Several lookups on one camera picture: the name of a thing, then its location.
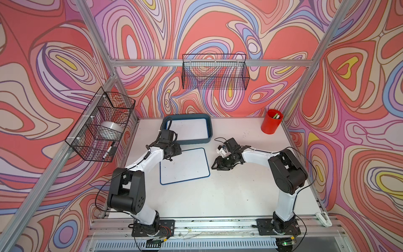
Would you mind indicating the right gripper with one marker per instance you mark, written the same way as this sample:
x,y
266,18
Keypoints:
x,y
220,164

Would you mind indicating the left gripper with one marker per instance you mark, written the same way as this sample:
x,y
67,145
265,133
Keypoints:
x,y
177,149

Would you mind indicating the blue whiteboard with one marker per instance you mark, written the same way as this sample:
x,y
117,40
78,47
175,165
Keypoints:
x,y
190,165
190,129

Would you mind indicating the teal plastic storage box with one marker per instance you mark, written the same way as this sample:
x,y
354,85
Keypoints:
x,y
168,121

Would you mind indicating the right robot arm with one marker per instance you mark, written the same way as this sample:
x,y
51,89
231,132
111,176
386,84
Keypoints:
x,y
288,173

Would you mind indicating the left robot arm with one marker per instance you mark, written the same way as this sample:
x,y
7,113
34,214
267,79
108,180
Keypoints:
x,y
127,191

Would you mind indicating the silver tape roll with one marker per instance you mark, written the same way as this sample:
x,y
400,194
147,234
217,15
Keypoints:
x,y
110,130

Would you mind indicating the red plastic cup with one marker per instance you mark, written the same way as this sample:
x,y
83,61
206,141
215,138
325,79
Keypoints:
x,y
270,125

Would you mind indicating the white clip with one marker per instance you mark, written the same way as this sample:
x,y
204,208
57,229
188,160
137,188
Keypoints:
x,y
324,219

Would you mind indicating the marker in wire basket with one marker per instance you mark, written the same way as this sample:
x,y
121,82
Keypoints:
x,y
109,154

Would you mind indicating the left wire basket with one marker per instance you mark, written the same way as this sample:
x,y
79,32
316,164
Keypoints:
x,y
85,139

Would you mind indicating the wire basket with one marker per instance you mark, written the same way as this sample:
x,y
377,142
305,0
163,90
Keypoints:
x,y
210,71
85,139

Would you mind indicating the back wire basket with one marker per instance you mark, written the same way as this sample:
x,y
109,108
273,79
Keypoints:
x,y
210,71

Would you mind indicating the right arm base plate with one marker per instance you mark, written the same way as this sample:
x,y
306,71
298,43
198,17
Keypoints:
x,y
272,227

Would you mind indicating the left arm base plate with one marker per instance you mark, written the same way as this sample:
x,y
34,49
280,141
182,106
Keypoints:
x,y
161,228

